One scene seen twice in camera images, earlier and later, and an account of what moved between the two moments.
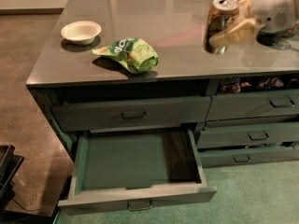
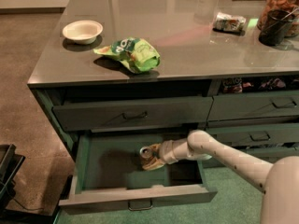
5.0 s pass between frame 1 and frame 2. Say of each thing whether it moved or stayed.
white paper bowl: stayed
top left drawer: stayed
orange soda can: moved
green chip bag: stayed
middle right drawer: stayed
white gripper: moved
